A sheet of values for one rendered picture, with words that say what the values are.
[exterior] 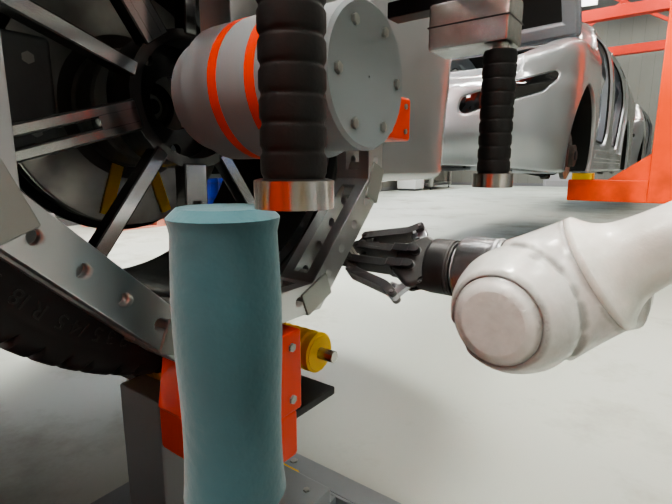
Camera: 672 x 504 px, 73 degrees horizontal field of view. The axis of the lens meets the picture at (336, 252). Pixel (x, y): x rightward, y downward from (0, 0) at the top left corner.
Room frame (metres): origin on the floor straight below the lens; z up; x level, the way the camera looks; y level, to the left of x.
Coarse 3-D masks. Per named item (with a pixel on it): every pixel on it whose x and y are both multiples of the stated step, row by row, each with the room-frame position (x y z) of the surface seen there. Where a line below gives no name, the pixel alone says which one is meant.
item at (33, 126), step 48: (0, 0) 0.42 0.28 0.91; (144, 0) 0.53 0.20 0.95; (192, 0) 0.58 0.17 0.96; (96, 48) 0.48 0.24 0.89; (144, 48) 0.53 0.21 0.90; (144, 96) 0.56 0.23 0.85; (48, 144) 0.44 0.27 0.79; (144, 144) 0.53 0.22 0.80; (192, 144) 0.62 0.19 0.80; (144, 192) 0.51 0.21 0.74; (192, 192) 0.57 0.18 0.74; (240, 192) 0.63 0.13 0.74; (96, 240) 0.47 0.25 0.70; (288, 240) 0.68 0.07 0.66
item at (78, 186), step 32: (32, 0) 0.57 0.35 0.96; (64, 0) 0.60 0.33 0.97; (96, 0) 0.63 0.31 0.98; (32, 32) 0.56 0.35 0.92; (96, 32) 0.63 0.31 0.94; (128, 32) 0.66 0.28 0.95; (64, 64) 0.59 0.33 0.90; (96, 64) 0.59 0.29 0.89; (64, 96) 0.59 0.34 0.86; (96, 96) 0.57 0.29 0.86; (64, 128) 0.58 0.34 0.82; (32, 160) 0.55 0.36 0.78; (64, 160) 0.58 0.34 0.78; (96, 160) 0.61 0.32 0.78; (128, 160) 0.62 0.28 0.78; (64, 192) 0.58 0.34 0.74; (96, 192) 0.61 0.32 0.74; (128, 224) 0.64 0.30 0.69
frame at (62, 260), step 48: (336, 0) 0.70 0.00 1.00; (0, 48) 0.32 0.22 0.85; (0, 96) 0.32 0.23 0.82; (0, 144) 0.32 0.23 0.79; (0, 192) 0.31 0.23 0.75; (336, 192) 0.70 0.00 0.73; (0, 240) 0.31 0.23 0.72; (48, 240) 0.34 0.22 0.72; (336, 240) 0.63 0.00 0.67; (48, 288) 0.38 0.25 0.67; (96, 288) 0.36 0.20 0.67; (144, 288) 0.40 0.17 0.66; (288, 288) 0.56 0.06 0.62; (144, 336) 0.39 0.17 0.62
